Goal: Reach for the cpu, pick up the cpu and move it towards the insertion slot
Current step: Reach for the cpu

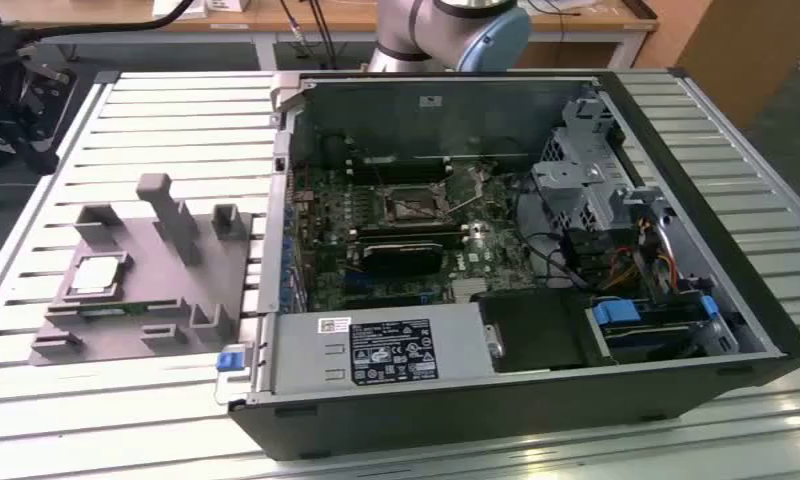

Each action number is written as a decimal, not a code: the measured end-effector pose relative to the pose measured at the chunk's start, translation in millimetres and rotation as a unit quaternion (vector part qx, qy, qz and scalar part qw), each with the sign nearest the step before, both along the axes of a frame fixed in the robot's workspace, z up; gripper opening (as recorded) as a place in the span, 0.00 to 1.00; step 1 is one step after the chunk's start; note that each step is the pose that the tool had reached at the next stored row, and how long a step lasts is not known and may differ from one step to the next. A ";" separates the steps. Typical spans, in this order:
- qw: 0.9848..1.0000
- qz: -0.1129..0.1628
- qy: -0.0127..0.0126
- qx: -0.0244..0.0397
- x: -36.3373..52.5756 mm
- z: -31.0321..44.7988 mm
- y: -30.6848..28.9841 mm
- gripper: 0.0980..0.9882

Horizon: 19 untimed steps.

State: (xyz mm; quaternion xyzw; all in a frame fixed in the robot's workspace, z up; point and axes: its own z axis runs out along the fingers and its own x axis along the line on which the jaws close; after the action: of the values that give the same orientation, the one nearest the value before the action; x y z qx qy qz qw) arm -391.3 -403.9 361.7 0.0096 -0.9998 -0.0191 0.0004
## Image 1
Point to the silver CPU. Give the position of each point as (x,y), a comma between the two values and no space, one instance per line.
(100,273)

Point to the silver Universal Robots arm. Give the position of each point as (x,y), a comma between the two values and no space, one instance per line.
(414,30)

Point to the black RAM slot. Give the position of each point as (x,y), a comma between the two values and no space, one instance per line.
(400,176)
(400,165)
(410,239)
(410,231)

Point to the CPU socket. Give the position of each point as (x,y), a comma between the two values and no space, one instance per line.
(414,206)

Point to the grey parts rack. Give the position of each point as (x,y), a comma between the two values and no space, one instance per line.
(167,280)

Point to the green RAM stick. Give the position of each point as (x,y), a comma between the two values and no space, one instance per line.
(107,311)

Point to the wooden desk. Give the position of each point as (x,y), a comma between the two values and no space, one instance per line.
(240,25)

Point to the blue case latch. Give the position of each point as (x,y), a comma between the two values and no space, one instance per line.
(232,359)

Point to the black graphics card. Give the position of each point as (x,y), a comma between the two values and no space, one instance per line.
(400,259)

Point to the grey power supply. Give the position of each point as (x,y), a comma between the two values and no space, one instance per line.
(307,360)

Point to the thin metal locking lever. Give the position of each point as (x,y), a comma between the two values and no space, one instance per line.
(468,203)

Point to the green motherboard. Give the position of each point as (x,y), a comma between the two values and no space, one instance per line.
(494,235)

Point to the silver chipset heatsink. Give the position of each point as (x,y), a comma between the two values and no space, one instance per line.
(470,290)

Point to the metal disk bay cage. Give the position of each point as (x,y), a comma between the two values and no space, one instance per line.
(567,175)

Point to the black open PC case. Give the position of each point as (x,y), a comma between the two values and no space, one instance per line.
(440,420)

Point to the hard disk in blue carrier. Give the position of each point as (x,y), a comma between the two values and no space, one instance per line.
(615,313)

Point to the blue plastic clip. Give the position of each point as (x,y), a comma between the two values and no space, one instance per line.
(709,306)

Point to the wooden cabinet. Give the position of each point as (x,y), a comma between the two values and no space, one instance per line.
(747,50)

